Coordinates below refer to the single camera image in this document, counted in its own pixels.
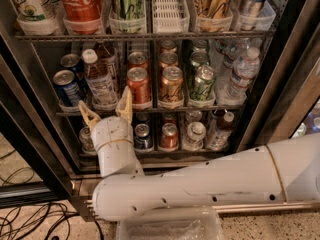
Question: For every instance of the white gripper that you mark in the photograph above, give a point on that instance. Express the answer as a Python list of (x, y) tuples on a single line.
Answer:
[(109, 129)]

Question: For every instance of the brown drink plastic bottle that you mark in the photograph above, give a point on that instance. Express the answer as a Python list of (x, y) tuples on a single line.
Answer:
[(98, 79)]

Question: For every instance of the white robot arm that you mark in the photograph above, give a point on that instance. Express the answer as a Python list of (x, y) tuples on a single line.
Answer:
[(282, 172)]

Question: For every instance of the brown bottle behind front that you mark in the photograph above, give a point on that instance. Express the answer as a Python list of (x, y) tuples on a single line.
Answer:
[(107, 54)]

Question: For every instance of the clear bottom bottle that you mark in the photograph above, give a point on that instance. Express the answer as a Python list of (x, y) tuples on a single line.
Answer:
[(193, 138)]

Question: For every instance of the stainless steel fridge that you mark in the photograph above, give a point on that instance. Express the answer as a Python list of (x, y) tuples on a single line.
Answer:
[(46, 132)]

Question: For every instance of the brown bottom bottle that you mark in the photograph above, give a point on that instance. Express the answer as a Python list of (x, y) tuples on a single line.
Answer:
[(220, 131)]

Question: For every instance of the rear clear water bottle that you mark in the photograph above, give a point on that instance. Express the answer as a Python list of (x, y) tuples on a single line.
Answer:
[(231, 49)]

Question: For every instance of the clear water bottle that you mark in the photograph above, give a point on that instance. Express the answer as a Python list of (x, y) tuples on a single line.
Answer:
[(231, 49), (244, 71)]

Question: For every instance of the front clear water bottle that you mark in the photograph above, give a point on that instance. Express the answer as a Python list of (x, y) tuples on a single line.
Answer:
[(244, 71)]

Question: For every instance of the orange top shelf can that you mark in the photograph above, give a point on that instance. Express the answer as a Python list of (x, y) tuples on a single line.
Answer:
[(212, 14)]

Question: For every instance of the blue front soda can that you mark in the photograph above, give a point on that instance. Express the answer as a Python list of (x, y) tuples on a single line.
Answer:
[(67, 88)]

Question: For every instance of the blue soda can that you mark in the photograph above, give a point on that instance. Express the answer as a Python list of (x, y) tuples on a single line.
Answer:
[(67, 88), (74, 63)]

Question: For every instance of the red front cola can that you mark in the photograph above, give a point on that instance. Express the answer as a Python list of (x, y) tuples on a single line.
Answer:
[(138, 81)]

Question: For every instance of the blue bottom front can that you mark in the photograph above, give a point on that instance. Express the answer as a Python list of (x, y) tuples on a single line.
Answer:
[(142, 137)]

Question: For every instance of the red rear cola can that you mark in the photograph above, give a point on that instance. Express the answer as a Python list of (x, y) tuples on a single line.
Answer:
[(138, 59)]

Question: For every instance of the blue rear soda can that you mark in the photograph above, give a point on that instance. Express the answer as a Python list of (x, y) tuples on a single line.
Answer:
[(74, 63)]

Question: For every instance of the red bottom front can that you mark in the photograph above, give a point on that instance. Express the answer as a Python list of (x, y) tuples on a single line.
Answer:
[(169, 136)]

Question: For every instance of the orange front drink can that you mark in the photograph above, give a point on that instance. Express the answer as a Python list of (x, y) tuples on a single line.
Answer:
[(171, 85)]

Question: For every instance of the orange drink can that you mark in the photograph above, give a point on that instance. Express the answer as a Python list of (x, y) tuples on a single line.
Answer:
[(167, 46), (171, 85), (167, 59)]

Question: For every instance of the orange middle drink can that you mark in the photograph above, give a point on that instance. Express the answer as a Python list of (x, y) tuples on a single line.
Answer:
[(167, 59)]

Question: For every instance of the orange rear drink can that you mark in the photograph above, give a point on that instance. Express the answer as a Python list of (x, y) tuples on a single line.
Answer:
[(167, 46)]

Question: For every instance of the green front drink can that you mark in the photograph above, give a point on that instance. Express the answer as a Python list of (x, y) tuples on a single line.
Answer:
[(202, 83)]

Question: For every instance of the green drink can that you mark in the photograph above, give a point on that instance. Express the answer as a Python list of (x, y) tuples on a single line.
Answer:
[(202, 83), (196, 60), (200, 45)]

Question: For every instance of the green middle drink can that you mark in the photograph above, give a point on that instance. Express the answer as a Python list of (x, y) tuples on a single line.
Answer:
[(196, 60)]

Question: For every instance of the red coca cola can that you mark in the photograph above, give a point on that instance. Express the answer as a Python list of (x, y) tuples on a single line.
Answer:
[(81, 12)]

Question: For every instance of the green rear drink can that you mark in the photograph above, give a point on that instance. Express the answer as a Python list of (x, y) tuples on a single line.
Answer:
[(200, 45)]

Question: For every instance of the empty white plastic tray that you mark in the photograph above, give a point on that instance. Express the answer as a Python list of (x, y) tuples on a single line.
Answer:
[(170, 16)]

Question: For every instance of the white 7up can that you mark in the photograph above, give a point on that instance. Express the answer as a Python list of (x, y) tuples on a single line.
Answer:
[(35, 10)]

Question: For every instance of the clear plastic bin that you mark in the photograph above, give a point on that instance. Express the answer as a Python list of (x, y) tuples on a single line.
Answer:
[(194, 223)]

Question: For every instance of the silver blue top can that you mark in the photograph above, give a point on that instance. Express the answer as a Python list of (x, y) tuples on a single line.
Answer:
[(248, 10)]

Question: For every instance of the purple can behind glass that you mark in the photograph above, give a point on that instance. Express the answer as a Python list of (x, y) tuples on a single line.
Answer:
[(312, 123)]

